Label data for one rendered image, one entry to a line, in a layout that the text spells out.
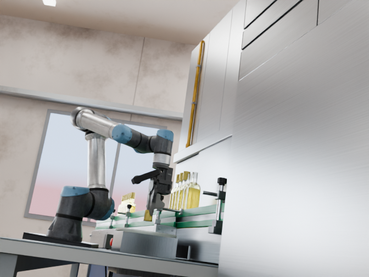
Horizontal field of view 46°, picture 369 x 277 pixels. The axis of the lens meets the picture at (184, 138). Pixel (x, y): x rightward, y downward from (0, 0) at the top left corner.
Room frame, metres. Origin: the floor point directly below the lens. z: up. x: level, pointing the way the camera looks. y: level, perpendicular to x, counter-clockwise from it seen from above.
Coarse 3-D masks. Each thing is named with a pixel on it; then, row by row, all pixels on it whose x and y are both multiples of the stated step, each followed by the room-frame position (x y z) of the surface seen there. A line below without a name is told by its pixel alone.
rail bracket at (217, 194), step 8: (224, 184) 1.32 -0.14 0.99; (208, 192) 1.31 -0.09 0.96; (216, 192) 1.32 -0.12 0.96; (224, 192) 1.32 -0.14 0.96; (224, 200) 1.32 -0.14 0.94; (216, 208) 1.33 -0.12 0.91; (216, 216) 1.32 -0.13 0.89; (216, 224) 1.31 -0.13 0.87; (208, 232) 1.34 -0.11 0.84; (216, 232) 1.31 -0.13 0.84
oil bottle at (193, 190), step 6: (186, 186) 1.99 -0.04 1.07; (192, 186) 1.95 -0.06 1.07; (198, 186) 1.96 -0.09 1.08; (186, 192) 1.98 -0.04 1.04; (192, 192) 1.95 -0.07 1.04; (198, 192) 1.96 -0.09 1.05; (186, 198) 1.97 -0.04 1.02; (192, 198) 1.95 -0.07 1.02; (198, 198) 1.96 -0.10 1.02; (186, 204) 1.96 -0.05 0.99; (192, 204) 1.95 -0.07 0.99; (198, 204) 1.97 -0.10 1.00
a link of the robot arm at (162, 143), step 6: (162, 132) 1.78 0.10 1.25; (168, 132) 1.78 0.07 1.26; (156, 138) 1.79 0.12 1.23; (162, 138) 1.77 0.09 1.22; (168, 138) 1.78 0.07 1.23; (150, 144) 1.81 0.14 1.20; (156, 144) 1.79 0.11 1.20; (162, 144) 1.77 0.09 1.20; (168, 144) 1.78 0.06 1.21; (156, 150) 1.78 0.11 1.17; (162, 150) 1.77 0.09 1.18; (168, 150) 1.78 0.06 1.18
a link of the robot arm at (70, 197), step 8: (64, 192) 1.88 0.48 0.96; (72, 192) 1.87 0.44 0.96; (80, 192) 1.88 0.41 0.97; (88, 192) 1.93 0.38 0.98; (64, 200) 1.87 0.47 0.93; (72, 200) 1.87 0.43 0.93; (80, 200) 1.88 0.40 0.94; (88, 200) 1.92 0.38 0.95; (64, 208) 1.87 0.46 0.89; (72, 208) 1.87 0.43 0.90; (80, 208) 1.89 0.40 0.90; (88, 208) 1.93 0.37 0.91; (80, 216) 1.90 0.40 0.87
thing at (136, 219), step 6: (144, 210) 2.22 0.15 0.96; (120, 216) 2.76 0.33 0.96; (132, 216) 2.45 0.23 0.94; (138, 216) 2.32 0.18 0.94; (102, 222) 3.35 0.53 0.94; (108, 222) 3.13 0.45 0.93; (114, 222) 2.92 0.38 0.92; (120, 222) 2.74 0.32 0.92; (132, 222) 2.43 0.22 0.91; (138, 222) 2.30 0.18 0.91; (144, 222) 2.18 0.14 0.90; (150, 222) 2.08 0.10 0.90; (96, 228) 3.57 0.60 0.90; (102, 228) 3.31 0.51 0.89; (114, 228) 2.89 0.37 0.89
